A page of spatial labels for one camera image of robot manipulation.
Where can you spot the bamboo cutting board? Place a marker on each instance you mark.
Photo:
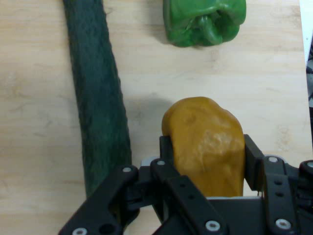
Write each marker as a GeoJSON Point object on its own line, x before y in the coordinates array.
{"type": "Point", "coordinates": [36, 110]}

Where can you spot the brown toy potato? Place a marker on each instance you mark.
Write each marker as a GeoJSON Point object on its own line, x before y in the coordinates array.
{"type": "Point", "coordinates": [207, 149]}

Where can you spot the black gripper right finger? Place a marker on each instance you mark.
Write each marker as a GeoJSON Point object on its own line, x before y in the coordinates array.
{"type": "Point", "coordinates": [276, 183]}

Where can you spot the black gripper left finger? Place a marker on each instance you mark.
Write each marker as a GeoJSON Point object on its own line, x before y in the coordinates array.
{"type": "Point", "coordinates": [117, 188]}

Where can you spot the green toy bell pepper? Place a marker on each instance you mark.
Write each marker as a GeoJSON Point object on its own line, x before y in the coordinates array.
{"type": "Point", "coordinates": [195, 22]}

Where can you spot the black tripod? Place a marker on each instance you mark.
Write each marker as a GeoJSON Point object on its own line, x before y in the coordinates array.
{"type": "Point", "coordinates": [310, 73]}

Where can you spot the dark green toy cucumber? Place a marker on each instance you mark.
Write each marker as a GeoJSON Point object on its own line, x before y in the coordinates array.
{"type": "Point", "coordinates": [97, 98]}

